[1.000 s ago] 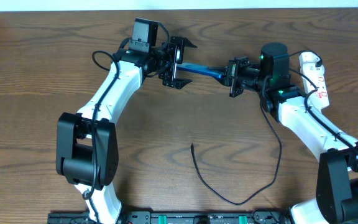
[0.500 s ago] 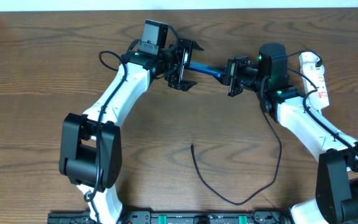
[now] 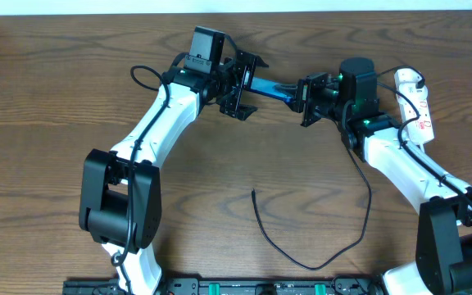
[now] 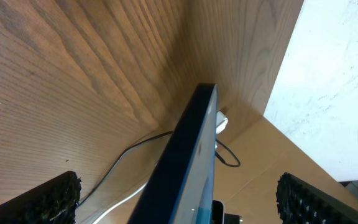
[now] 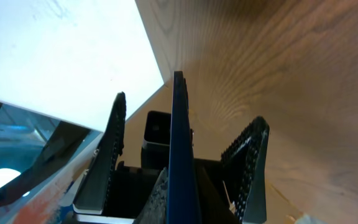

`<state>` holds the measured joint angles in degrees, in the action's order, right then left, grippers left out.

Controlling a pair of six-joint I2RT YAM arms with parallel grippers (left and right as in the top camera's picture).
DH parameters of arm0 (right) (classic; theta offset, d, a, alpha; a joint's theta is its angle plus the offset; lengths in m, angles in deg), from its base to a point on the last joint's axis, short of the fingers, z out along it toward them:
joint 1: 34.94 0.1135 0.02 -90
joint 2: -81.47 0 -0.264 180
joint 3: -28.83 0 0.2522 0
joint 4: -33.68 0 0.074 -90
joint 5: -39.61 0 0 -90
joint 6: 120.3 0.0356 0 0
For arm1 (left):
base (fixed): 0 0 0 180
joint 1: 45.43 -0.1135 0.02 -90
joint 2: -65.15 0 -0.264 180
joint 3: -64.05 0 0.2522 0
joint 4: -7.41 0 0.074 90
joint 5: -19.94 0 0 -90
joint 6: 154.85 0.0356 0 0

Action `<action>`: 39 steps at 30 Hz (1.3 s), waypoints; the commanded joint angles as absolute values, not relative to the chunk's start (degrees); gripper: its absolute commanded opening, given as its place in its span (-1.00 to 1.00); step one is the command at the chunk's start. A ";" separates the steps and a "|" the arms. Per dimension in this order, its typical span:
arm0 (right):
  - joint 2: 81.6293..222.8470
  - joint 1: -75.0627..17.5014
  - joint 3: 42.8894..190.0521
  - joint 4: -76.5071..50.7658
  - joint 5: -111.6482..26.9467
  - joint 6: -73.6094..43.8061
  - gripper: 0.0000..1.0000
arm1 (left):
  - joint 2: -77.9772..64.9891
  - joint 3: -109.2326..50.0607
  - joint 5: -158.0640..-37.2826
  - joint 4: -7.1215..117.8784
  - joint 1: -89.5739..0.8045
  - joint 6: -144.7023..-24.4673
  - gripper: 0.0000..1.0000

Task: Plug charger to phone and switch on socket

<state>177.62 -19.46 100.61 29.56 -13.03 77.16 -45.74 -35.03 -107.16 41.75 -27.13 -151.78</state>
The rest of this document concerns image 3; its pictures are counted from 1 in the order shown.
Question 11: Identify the blue Galaxy smartphone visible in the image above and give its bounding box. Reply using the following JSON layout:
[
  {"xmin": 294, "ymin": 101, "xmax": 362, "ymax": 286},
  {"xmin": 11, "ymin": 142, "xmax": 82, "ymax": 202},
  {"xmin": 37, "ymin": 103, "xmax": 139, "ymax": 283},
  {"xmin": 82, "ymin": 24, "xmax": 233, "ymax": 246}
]
[{"xmin": 247, "ymin": 77, "xmax": 294, "ymax": 103}]

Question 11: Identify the black charger cable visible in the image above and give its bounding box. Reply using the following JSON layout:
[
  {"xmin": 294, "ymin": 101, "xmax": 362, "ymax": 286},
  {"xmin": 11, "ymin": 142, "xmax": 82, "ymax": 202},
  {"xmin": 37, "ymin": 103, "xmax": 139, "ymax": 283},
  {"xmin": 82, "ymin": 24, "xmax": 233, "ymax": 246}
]
[{"xmin": 251, "ymin": 147, "xmax": 373, "ymax": 271}]

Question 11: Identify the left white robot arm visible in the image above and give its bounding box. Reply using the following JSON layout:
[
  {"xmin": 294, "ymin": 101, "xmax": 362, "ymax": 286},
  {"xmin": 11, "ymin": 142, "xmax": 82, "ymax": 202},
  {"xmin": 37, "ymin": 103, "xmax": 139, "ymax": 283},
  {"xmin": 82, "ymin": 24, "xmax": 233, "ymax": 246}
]
[{"xmin": 79, "ymin": 26, "xmax": 266, "ymax": 294}]

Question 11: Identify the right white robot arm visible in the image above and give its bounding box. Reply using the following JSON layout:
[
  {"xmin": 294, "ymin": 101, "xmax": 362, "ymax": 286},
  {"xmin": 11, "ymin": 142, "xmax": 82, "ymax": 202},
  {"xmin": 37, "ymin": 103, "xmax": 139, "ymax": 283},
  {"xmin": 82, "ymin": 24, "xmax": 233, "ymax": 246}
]
[{"xmin": 268, "ymin": 57, "xmax": 472, "ymax": 294}]

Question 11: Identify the white power strip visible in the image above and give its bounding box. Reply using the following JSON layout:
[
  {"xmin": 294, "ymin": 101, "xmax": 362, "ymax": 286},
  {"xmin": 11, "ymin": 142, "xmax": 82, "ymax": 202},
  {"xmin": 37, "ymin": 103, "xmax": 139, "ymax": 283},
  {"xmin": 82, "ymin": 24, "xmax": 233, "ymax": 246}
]
[{"xmin": 394, "ymin": 68, "xmax": 434, "ymax": 146}]

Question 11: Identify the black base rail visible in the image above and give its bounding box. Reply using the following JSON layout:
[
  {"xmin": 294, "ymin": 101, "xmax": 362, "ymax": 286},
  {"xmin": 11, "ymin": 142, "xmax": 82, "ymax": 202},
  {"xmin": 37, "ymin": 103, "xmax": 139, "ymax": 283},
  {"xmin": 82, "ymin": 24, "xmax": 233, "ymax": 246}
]
[{"xmin": 62, "ymin": 277, "xmax": 384, "ymax": 295}]

